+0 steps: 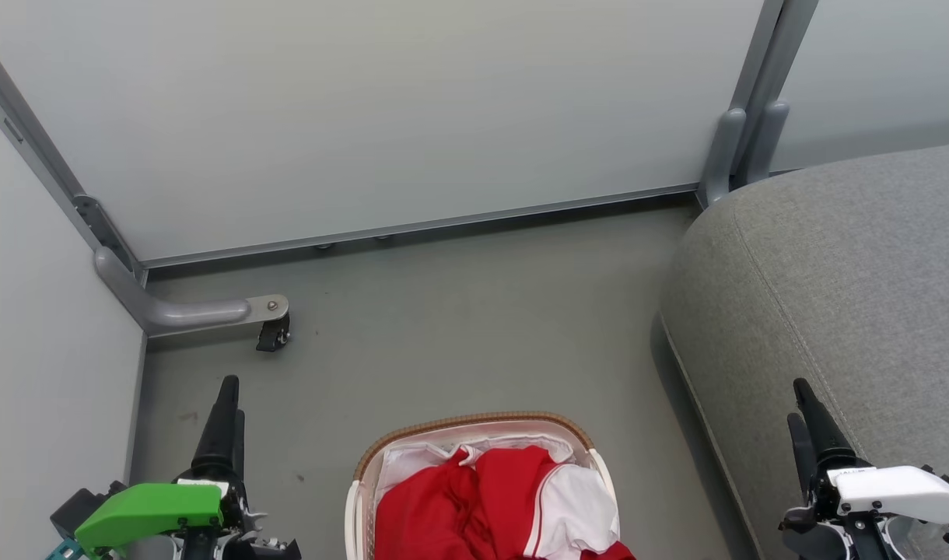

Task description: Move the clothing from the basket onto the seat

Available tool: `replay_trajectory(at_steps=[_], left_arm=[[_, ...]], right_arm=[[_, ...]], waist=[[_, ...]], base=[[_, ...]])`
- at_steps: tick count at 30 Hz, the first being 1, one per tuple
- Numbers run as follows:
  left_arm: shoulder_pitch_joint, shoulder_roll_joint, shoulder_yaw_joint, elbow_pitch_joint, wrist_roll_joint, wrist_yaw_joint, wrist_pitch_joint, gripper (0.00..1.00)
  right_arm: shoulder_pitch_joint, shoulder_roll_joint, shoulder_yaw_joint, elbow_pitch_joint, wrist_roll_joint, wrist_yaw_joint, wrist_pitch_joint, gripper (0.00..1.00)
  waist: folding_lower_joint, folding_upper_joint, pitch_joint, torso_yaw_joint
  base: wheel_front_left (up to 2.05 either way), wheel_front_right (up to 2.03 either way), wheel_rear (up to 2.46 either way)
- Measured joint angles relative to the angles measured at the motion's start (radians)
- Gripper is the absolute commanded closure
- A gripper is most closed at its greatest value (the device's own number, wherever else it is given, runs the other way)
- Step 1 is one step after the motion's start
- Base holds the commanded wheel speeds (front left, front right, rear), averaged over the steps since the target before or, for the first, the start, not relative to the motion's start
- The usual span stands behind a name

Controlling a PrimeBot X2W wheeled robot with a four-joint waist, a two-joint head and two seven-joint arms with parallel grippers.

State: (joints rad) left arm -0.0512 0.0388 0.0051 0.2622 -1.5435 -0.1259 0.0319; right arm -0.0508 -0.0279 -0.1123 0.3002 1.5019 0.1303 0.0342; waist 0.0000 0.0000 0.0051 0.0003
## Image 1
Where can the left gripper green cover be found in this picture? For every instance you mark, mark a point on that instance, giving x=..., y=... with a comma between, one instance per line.
x=155, y=509

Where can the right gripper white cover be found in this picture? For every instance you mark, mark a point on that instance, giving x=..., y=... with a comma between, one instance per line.
x=894, y=490

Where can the red and white garment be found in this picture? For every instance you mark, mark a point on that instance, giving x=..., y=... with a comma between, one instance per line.
x=443, y=513

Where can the grey fabric sofa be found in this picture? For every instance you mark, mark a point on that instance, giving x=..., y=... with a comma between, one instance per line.
x=832, y=295

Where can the black caster wheel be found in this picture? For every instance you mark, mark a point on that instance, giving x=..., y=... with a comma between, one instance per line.
x=271, y=336

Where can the grey metal partition foot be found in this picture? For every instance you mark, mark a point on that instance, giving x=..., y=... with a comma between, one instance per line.
x=171, y=313

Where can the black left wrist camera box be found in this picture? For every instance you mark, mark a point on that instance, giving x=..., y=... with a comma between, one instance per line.
x=78, y=505

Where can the grey metal partition rail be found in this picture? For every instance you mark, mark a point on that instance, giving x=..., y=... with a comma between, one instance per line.
x=443, y=224

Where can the grey metal partition post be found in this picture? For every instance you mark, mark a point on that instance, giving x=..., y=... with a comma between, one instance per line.
x=770, y=132
x=39, y=148
x=723, y=148

